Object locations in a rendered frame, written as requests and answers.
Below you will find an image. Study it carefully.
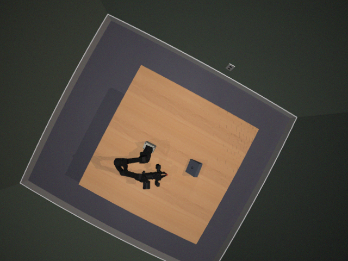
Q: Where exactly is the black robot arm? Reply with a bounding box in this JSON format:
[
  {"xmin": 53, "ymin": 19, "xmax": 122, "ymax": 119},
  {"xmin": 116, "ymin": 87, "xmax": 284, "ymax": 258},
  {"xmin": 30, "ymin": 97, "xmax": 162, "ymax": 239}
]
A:
[{"xmin": 114, "ymin": 145, "xmax": 161, "ymax": 189}]

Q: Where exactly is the grey sloped panel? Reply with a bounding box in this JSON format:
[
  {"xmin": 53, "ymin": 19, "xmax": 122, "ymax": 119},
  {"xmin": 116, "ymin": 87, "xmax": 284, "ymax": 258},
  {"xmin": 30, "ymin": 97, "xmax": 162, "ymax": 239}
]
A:
[{"xmin": 186, "ymin": 159, "xmax": 203, "ymax": 177}]

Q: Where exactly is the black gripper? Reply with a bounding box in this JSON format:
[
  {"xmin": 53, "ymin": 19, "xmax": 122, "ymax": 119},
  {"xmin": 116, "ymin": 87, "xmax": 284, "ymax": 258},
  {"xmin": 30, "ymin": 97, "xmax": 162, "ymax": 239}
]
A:
[{"xmin": 150, "ymin": 164, "xmax": 167, "ymax": 187}]

